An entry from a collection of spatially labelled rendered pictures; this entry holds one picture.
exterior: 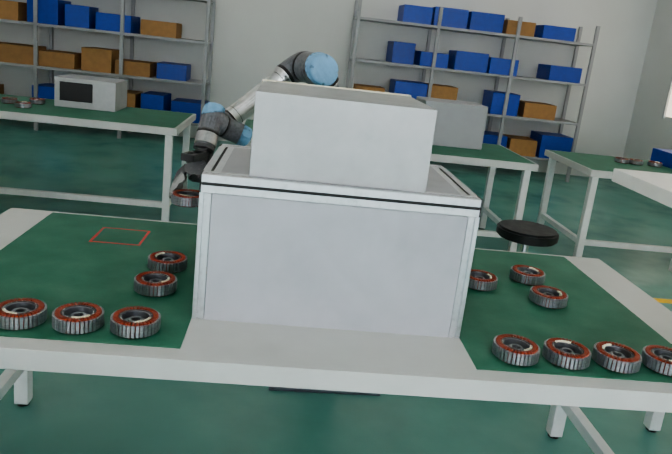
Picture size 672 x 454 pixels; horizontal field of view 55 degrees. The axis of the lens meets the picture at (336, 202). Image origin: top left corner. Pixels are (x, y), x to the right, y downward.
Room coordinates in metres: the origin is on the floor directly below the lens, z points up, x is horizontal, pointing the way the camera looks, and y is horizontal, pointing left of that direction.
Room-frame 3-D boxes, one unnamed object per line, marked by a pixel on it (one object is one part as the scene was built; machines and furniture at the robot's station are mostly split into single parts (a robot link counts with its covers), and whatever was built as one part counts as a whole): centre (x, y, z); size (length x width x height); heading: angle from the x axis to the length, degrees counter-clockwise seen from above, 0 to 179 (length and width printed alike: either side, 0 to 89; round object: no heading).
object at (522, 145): (8.53, -2.33, 0.39); 0.40 x 0.36 x 0.21; 4
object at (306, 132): (1.70, 0.02, 1.22); 0.44 x 0.39 x 0.20; 95
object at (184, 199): (2.02, 0.48, 0.90); 0.11 x 0.11 x 0.04
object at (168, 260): (1.77, 0.47, 0.77); 0.11 x 0.11 x 0.04
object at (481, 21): (8.46, -1.59, 1.89); 0.42 x 0.42 x 0.22; 5
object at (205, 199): (1.59, 0.32, 0.91); 0.28 x 0.03 x 0.32; 5
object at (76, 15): (8.01, 3.33, 1.41); 0.42 x 0.28 x 0.26; 7
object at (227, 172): (1.70, 0.00, 1.09); 0.68 x 0.44 x 0.05; 95
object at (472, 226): (1.65, -0.33, 0.91); 0.28 x 0.03 x 0.32; 5
